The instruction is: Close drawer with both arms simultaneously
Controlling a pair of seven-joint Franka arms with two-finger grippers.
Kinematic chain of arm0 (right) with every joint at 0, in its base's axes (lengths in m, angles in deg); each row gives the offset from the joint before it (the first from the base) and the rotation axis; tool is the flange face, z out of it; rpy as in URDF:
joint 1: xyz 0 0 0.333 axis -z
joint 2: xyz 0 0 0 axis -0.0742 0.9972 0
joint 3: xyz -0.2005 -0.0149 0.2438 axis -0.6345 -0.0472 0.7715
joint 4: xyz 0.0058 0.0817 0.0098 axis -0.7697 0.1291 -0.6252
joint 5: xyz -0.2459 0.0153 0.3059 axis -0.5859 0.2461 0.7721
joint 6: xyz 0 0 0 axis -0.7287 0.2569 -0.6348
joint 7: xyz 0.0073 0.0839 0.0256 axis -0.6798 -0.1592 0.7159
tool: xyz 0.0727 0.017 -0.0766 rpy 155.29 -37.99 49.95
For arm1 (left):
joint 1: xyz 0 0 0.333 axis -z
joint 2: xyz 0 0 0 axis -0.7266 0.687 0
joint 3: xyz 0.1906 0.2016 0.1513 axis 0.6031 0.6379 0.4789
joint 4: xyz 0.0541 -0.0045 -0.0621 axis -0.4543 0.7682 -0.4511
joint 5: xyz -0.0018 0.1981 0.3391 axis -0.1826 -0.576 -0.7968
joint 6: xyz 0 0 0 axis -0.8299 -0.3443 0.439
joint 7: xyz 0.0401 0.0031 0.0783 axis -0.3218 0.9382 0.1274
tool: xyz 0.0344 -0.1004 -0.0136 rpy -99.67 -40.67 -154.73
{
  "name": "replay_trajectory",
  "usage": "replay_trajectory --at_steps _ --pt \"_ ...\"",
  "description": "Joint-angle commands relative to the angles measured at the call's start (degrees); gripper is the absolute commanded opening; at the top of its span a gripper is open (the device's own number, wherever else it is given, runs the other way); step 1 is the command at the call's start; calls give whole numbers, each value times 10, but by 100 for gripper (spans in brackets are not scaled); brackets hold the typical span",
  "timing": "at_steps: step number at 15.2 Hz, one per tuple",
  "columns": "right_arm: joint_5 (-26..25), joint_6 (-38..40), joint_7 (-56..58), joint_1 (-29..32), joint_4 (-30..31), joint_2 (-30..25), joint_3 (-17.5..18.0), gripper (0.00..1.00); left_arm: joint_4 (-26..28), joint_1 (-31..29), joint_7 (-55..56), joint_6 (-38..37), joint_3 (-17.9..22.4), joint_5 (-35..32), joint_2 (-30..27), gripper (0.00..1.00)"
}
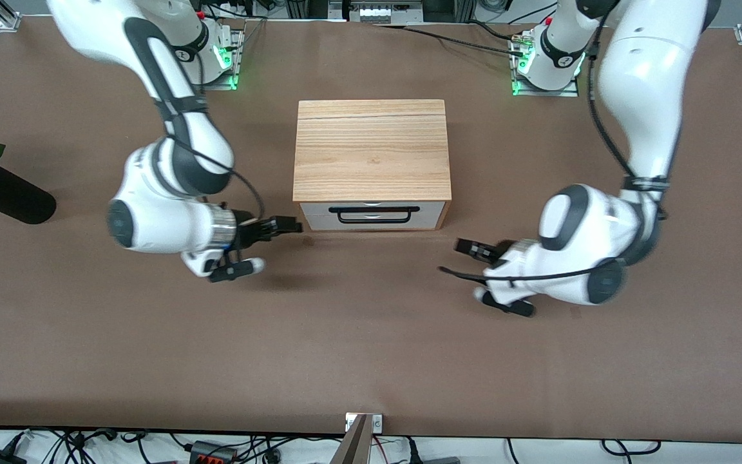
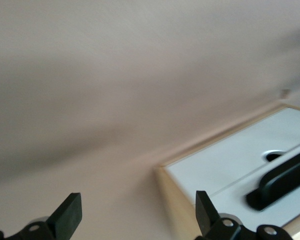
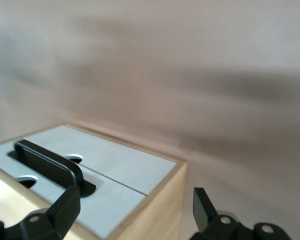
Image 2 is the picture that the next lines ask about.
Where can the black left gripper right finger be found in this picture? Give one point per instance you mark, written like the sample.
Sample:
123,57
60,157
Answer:
210,220

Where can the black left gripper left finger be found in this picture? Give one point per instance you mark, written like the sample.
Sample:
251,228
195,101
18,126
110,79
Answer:
65,217

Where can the light wooden drawer cabinet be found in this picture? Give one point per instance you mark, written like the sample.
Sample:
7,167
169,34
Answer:
173,200

